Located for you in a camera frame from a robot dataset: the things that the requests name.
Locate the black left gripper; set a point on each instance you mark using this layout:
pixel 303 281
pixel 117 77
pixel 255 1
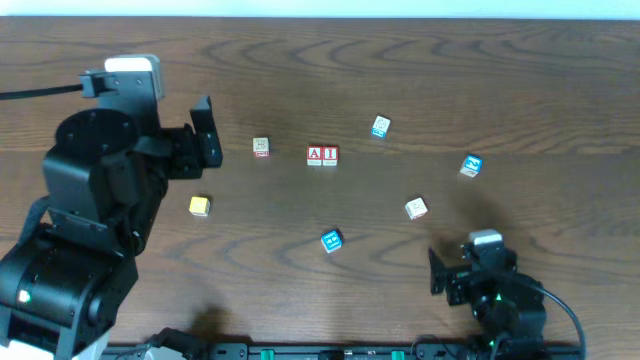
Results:
pixel 187 148

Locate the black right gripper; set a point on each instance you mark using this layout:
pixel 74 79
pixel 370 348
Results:
pixel 451 276

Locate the blue number 2 block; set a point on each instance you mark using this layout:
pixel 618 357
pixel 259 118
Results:
pixel 471 166

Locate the red letter A block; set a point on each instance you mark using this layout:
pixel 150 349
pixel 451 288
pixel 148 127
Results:
pixel 314 155

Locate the red letter I block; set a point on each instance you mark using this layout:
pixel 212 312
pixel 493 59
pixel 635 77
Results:
pixel 330 155

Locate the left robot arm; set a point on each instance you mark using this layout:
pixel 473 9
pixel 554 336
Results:
pixel 74 263

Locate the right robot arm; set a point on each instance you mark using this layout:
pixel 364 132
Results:
pixel 505 303

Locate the white red-sided block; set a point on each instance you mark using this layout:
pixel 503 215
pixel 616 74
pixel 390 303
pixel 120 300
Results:
pixel 261 147

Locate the white M letter block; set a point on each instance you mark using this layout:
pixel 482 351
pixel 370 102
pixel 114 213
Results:
pixel 416 208

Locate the yellow block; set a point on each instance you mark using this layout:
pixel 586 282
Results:
pixel 199 206

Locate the blue top block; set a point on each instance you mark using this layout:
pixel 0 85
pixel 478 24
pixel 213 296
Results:
pixel 332 241

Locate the white blue-sided block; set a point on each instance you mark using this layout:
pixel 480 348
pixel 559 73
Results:
pixel 380 126

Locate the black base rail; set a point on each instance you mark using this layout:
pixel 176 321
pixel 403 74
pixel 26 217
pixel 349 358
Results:
pixel 172 344

